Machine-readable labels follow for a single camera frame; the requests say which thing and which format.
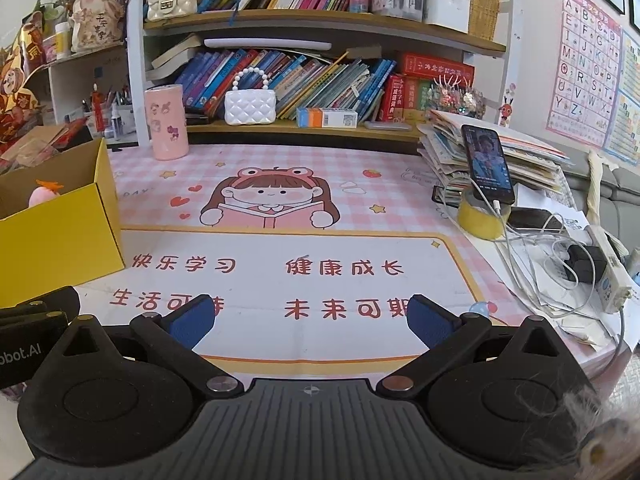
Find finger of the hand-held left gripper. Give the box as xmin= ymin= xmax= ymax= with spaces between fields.
xmin=0 ymin=286 xmax=81 ymax=333

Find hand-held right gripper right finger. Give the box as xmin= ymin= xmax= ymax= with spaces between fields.
xmin=375 ymin=294 xmax=583 ymax=396

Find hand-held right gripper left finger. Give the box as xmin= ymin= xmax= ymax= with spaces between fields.
xmin=47 ymin=294 xmax=240 ymax=396

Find yellow cardboard box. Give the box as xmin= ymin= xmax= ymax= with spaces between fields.
xmin=0 ymin=137 xmax=126 ymax=306

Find pink duck toy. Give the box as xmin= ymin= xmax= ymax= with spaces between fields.
xmin=28 ymin=180 xmax=66 ymax=208

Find yellow tape roll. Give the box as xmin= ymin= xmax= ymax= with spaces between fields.
xmin=457 ymin=187 xmax=511 ymax=241

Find pink printed desk mat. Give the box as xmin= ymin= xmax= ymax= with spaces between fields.
xmin=75 ymin=140 xmax=632 ymax=377

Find dark phone lying flat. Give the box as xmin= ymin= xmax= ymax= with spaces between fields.
xmin=507 ymin=207 xmax=567 ymax=234

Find brown cardboard sheets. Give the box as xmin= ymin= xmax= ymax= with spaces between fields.
xmin=0 ymin=125 xmax=69 ymax=176

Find black charger plug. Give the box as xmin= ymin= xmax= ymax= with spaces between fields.
xmin=565 ymin=245 xmax=609 ymax=286

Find black smartphone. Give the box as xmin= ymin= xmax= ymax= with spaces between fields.
xmin=460 ymin=124 xmax=516 ymax=206

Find red plastic packaging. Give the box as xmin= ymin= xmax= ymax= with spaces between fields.
xmin=55 ymin=117 xmax=94 ymax=151

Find stack of paper booklets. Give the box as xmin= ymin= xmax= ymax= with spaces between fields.
xmin=417 ymin=107 xmax=572 ymax=206

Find pink cylinder container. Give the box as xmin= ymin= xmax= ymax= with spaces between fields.
xmin=144 ymin=85 xmax=190 ymax=162

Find fuzzy grey tuft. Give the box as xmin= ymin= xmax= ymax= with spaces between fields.
xmin=559 ymin=389 xmax=640 ymax=480

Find pen box with pens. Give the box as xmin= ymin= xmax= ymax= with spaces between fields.
xmin=80 ymin=85 xmax=137 ymax=142

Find beige cloth strip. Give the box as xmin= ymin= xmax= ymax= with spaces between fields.
xmin=587 ymin=150 xmax=604 ymax=222

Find red cartoon paper decoration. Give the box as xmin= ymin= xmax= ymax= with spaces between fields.
xmin=0 ymin=12 xmax=46 ymax=144

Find grey sofa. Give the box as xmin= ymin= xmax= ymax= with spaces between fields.
xmin=597 ymin=164 xmax=640 ymax=281

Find white quilted handbag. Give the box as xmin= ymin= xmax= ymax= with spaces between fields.
xmin=224 ymin=67 xmax=277 ymax=126

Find wooden bookshelf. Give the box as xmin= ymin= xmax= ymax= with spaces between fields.
xmin=125 ymin=0 xmax=516 ymax=156

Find sparkly antler headband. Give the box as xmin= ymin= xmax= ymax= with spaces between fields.
xmin=427 ymin=74 xmax=486 ymax=119

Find orange white blue carton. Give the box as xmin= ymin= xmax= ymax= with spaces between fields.
xmin=296 ymin=107 xmax=359 ymax=129

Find thick book lying flat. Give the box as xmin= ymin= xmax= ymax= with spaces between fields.
xmin=151 ymin=34 xmax=204 ymax=69
xmin=146 ymin=62 xmax=187 ymax=84

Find red thick dictionaries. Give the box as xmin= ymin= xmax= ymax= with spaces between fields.
xmin=380 ymin=51 xmax=476 ymax=123

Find row of blue books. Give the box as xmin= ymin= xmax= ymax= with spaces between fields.
xmin=175 ymin=49 xmax=398 ymax=121

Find white jar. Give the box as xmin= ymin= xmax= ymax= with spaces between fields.
xmin=54 ymin=22 xmax=74 ymax=60

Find white rolled sheet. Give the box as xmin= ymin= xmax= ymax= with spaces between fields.
xmin=204 ymin=37 xmax=334 ymax=54

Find bunny plush decoration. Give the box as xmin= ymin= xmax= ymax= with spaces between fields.
xmin=70 ymin=0 xmax=126 ymax=54

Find row of yellow books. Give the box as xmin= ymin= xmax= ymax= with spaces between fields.
xmin=467 ymin=0 xmax=506 ymax=44

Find white power strip with cables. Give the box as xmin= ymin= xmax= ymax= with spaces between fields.
xmin=495 ymin=185 xmax=632 ymax=347

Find white charging cable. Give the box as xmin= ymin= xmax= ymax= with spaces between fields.
xmin=444 ymin=199 xmax=626 ymax=386

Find red cartoon wall sticker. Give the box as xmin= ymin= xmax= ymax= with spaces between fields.
xmin=499 ymin=85 xmax=519 ymax=128

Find blue bordered wall poster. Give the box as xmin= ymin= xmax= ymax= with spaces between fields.
xmin=602 ymin=30 xmax=640 ymax=169

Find alphabet wall poster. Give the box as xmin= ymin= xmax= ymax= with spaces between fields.
xmin=545 ymin=0 xmax=624 ymax=149

